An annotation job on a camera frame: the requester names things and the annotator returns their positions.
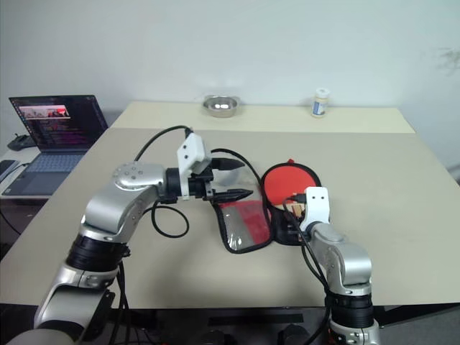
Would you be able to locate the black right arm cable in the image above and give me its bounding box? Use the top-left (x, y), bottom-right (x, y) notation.
top-left (282, 193), bottom-right (335, 345)

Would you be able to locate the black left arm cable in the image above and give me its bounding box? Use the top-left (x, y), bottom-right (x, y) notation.
top-left (134, 124), bottom-right (192, 239)

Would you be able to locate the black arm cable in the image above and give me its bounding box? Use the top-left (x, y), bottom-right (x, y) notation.
top-left (134, 124), bottom-right (192, 239)
top-left (282, 193), bottom-right (335, 345)

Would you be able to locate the white bottle with blue label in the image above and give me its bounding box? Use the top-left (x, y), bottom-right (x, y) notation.
top-left (310, 88), bottom-right (331, 119)

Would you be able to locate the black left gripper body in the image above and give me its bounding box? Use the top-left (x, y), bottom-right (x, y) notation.
top-left (188, 159), bottom-right (221, 202)

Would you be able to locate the red table tennis paddle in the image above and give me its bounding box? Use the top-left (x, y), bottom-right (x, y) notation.
top-left (263, 163), bottom-right (317, 219)

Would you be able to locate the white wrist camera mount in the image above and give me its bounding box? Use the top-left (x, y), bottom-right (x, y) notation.
top-left (175, 132), bottom-right (213, 201)
top-left (299, 185), bottom-right (331, 233)

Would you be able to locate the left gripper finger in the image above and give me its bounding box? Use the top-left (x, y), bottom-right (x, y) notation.
top-left (211, 157), bottom-right (247, 173)
top-left (208, 188), bottom-right (254, 203)

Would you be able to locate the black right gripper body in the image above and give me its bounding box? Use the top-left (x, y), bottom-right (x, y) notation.
top-left (285, 213), bottom-right (306, 238)

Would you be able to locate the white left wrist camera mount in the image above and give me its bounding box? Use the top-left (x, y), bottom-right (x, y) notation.
top-left (175, 132), bottom-right (213, 201)

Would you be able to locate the dark rounded shape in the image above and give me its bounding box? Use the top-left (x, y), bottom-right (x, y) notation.
top-left (278, 323), bottom-right (310, 345)

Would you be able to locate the black body cable bundle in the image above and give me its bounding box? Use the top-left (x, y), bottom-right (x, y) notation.
top-left (107, 258), bottom-right (152, 345)

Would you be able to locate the open grey laptop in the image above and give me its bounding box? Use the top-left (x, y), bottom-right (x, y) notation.
top-left (1, 94), bottom-right (109, 198)

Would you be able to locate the black handheld controller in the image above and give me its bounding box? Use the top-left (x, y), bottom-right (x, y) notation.
top-left (7, 133), bottom-right (37, 151)

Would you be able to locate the stainless steel bowl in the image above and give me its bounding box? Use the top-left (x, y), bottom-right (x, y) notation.
top-left (201, 93), bottom-right (242, 118)

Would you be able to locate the black paddle case with window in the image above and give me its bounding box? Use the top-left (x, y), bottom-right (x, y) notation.
top-left (210, 149), bottom-right (323, 254)

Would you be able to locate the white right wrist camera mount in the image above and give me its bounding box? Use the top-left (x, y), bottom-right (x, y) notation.
top-left (299, 185), bottom-right (331, 233)

